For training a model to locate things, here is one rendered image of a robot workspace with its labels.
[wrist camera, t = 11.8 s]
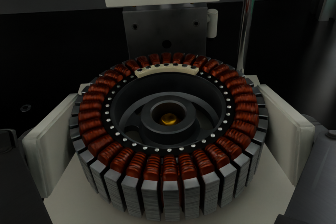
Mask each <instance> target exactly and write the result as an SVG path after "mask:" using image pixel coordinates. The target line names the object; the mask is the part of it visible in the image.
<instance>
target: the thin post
mask: <svg viewBox="0 0 336 224"><path fill-rule="evenodd" d="M254 6H255V0H243V7H242V15H241V23H240V32H239V40H238V48H237V57H236V65H235V70H236V71H237V70H239V71H240V72H242V73H243V74H245V67H246V61H247V54H248V47H249V40H250V33H251V26H252V19H253V13H254Z"/></svg>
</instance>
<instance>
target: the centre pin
mask: <svg viewBox="0 0 336 224"><path fill-rule="evenodd" d="M181 121H182V120H181V119H180V118H179V117H177V116H176V115H175V114H172V113H168V114H165V115H163V116H162V117H161V118H160V119H159V120H158V121H157V123H158V124H160V125H164V126H172V125H176V124H178V123H180V122H181Z"/></svg>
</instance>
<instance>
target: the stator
mask: <svg viewBox="0 0 336 224"><path fill-rule="evenodd" d="M245 76H246V75H244V74H243V73H242V72H240V71H239V70H237V71H236V70H235V68H234V67H232V66H230V65H228V64H224V63H223V62H222V61H219V60H216V59H211V58H210V57H206V56H199V57H198V55H197V54H192V53H189V54H187V55H186V56H185V53H180V52H177V53H175V54H174V55H173V59H172V53H168V52H165V53H162V54H161V59H160V56H159V55H158V54H156V53H154V54H150V55H148V58H147V57H146V56H140V57H137V58H135V60H134V59H130V60H127V61H124V62H123V63H122V64H117V65H115V66H113V67H111V68H110V69H109V70H106V71H104V72H103V73H101V74H100V75H99V77H96V78H95V79H93V80H92V81H91V82H90V86H86V87H85V88H84V89H83V91H82V92H81V93H82V95H79V96H78V98H77V99H76V101H75V105H76V106H73V110H72V113H71V114H72V117H70V121H69V126H70V136H71V139H72V142H73V145H74V147H75V150H76V153H77V155H78V158H79V161H80V163H81V166H82V168H83V171H84V174H85V176H86V178H87V180H88V181H89V182H90V185H91V186H92V188H93V189H94V190H95V192H96V193H97V194H98V193H99V194H100V197H101V198H102V199H103V200H105V201H106V202H107V203H109V204H110V203H111V202H112V204H113V207H115V208H116V209H118V210H120V211H122V212H125V211H126V209H127V208H128V212H129V215H132V216H135V217H138V218H142V217H143V214H144V211H145V213H146V218H147V220H153V221H161V217H162V213H163V210H165V220H166V221H167V222H172V221H180V207H182V211H183V212H184V217H185V220H190V219H194V218H198V217H199V215H200V209H201V210H202V212H203V215H208V214H210V213H213V212H215V211H216V210H217V204H218V205H219V206H220V207H221V208H223V207H224V206H226V205H228V204H229V203H230V202H232V198H233V197H234V198H237V197H238V196H239V195H240V194H241V193H242V192H243V191H244V189H245V186H246V187H247V186H248V185H249V184H250V182H251V181H252V179H253V177H254V175H255V174H256V171H257V169H258V166H259V162H260V158H261V154H262V150H263V146H264V142H265V138H266V134H267V130H268V125H269V121H268V118H269V113H268V109H267V108H266V103H265V100H264V98H263V97H261V95H262V93H261V92H260V90H259V89H258V87H257V86H256V87H254V85H255V84H254V83H253V82H252V81H251V80H250V79H249V78H246V79H245ZM196 109H197V110H199V111H200V112H202V113H204V114H205V115H206V116H207V117H208V118H209V120H210V121H211V123H212V125H213V129H211V130H205V129H202V128H201V127H200V123H199V121H198V119H197V112H196ZM140 112H141V116H139V115H138V114H139V113H140ZM168 113H172V114H175V115H176V116H177V117H179V118H180V119H181V120H182V121H181V122H180V123H178V124H176V125H172V126H164V125H160V124H158V123H157V121H158V120H159V119H160V118H161V117H162V116H163V115H165V114H168ZM128 131H137V132H139V135H140V137H141V139H142V142H143V143H144V144H142V143H139V142H137V141H135V140H133V139H131V138H130V137H128V136H127V135H126V132H128Z"/></svg>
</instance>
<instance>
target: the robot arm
mask: <svg viewBox="0 0 336 224"><path fill-rule="evenodd" d="M257 87H258V89H259V90H260V92H261V97H263V98H264V101H265V103H266V106H265V107H266V108H267V109H268V129H267V133H266V137H265V141H264V142H265V144H266V145H267V147H268V148H269V150H270V151H271V153H272V154H273V156H274V157H275V159H276V160H277V162H278V163H279V165H280V166H281V168H282V169H283V171H284V173H285V174H286V176H287V177H288V179H289V180H290V182H291V183H292V185H294V186H295V187H296V188H295V190H294V193H293V195H292V198H291V200H290V202H289V205H288V207H287V210H286V212H285V214H284V215H282V214H279V215H278V216H277V218H276V221H275V223H274V224H336V130H328V129H327V128H326V127H325V126H323V125H321V123H320V122H318V121H317V120H316V119H315V118H313V117H311V116H308V115H306V114H300V113H299V112H298V111H296V110H295V109H294V108H293V107H292V106H291V105H289V104H288V103H287V102H286V101H285V100H283V99H282V98H281V97H280V96H279V95H278V94H276V93H275V92H274V91H273V90H272V89H271V88H269V87H268V86H267V85H266V84H262V85H257ZM78 96H79V94H78V93H73V94H70V95H69V96H68V97H67V98H66V99H64V100H63V101H62V102H61V103H60V104H59V105H58V106H57V107H56V108H55V109H54V110H53V111H52V112H50V113H49V114H48V115H47V116H46V117H45V118H44V119H43V120H42V121H41V122H40V123H39V124H38V125H37V126H36V127H33V128H31V129H29V130H27V131H25V132H24V133H23V134H22V135H21V136H20V137H19V138H18V137H17V133H16V130H15V129H11V128H5V129H0V224H53V222H52V220H51V218H50V216H49V213H48V211H47V209H46V206H45V204H44V202H43V200H42V198H48V197H49V196H50V195H51V193H52V192H53V190H54V188H55V186H56V185H57V183H58V181H59V180H60V178H61V176H62V175H63V173H64V171H65V170H66V168H67V166H68V165H69V163H70V161H71V159H72V158H73V156H74V154H75V153H76V150H75V147H74V144H73V141H72V139H71V134H70V117H72V110H73V107H74V106H76V104H75V101H76V99H77V98H78Z"/></svg>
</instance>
